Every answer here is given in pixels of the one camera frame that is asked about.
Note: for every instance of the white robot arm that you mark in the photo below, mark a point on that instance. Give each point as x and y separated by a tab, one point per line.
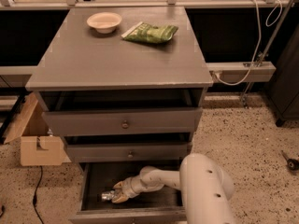
204	186

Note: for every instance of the silver redbull can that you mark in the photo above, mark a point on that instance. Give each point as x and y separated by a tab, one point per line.
111	195

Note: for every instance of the cream paper bowl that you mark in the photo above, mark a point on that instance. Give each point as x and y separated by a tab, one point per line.
104	22

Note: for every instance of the black caster wheel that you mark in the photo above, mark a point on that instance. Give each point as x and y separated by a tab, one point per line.
292	164

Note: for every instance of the grey top drawer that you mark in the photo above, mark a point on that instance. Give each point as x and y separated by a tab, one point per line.
112	122

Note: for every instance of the cardboard box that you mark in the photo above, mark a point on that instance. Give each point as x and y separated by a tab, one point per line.
37	145

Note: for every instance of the grey wooden drawer cabinet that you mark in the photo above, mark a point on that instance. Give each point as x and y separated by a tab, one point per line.
121	102

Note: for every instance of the grey metal rail frame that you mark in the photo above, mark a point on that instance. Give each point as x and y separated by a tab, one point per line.
239	70

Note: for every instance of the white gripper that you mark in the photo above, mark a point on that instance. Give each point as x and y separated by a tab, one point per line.
132	187

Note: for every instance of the green chip bag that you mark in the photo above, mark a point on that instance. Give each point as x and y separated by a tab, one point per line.
147	33

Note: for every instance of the grey open bottom drawer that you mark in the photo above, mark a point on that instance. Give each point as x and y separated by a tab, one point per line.
159	207

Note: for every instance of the grey middle drawer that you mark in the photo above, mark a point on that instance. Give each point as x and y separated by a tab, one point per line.
128	152

